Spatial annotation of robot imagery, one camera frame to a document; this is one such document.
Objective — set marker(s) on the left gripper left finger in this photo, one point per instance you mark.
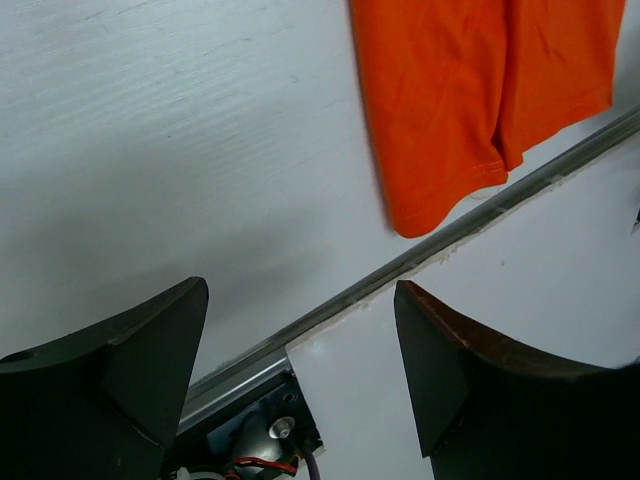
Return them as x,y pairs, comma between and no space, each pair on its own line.
103,402

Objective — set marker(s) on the orange t-shirt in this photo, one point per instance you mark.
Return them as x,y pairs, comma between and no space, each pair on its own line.
455,92

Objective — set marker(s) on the aluminium frame rail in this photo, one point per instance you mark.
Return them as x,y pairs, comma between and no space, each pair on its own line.
268,359

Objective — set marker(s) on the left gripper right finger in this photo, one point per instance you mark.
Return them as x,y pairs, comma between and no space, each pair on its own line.
487,406

